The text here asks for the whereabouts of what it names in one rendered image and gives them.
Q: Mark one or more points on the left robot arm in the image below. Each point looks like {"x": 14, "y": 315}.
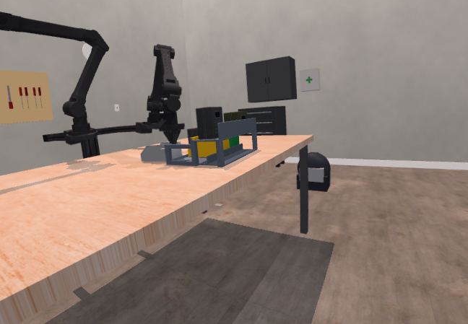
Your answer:
{"x": 163, "y": 86}

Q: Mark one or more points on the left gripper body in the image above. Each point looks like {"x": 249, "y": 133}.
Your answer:
{"x": 175, "y": 126}

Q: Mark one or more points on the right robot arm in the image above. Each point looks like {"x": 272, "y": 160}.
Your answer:
{"x": 74, "y": 107}

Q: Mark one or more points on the green open bin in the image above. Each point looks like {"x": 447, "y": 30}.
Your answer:
{"x": 234, "y": 141}

